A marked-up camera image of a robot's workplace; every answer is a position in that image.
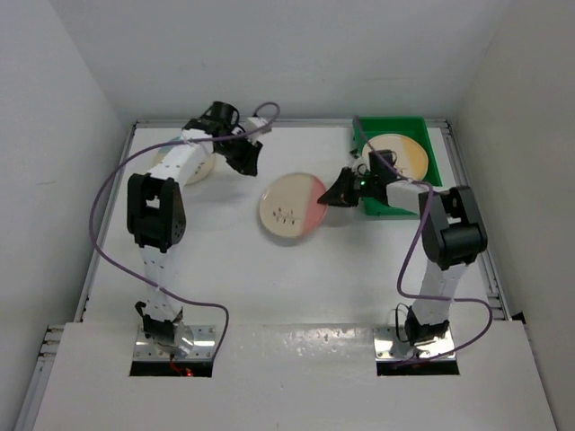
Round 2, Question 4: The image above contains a green plastic bin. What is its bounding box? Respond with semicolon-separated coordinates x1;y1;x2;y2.
351;117;443;218

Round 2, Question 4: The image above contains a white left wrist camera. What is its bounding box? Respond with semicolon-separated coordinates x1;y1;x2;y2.
243;117;272;139

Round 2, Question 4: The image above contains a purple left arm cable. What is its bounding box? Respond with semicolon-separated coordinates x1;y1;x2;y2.
89;101;282;363

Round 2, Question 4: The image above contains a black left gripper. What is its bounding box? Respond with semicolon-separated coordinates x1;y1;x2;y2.
214;129;261;176

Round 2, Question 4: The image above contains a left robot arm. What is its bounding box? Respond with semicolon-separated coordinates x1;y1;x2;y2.
127;101;270;347

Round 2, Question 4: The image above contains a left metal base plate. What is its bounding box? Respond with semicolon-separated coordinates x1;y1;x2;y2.
133;325;216;362

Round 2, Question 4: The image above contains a cream plate blue section back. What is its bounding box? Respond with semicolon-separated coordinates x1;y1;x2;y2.
151;145;217;186

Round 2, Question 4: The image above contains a cream plate yellow section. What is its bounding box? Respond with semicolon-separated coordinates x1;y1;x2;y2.
361;134;429;180

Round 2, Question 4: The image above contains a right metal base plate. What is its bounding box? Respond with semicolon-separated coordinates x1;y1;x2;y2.
373;325;456;363

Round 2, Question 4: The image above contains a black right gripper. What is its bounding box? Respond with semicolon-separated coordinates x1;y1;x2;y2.
321;166;379;207

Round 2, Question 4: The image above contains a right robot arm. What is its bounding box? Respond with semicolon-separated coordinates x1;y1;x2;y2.
317;150;488;346

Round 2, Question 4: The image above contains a metal base plate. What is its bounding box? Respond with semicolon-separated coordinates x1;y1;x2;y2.
373;325;456;363
133;325;216;362

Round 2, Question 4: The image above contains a cream plate pink section back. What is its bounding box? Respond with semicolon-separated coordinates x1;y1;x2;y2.
258;172;327;239

